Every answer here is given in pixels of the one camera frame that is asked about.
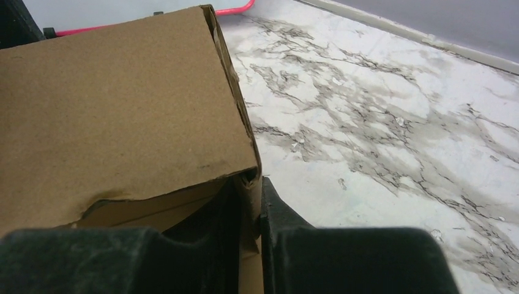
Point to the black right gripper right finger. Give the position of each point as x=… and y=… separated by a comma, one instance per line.
x=300, y=258

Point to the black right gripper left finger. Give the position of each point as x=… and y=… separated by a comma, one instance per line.
x=198, y=255

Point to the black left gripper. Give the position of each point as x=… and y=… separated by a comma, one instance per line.
x=17, y=25

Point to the brown cardboard box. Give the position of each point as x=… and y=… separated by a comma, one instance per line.
x=138, y=124

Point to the black whiteboard stand clip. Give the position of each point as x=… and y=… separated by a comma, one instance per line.
x=49, y=33

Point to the pink framed whiteboard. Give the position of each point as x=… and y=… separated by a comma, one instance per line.
x=66, y=17

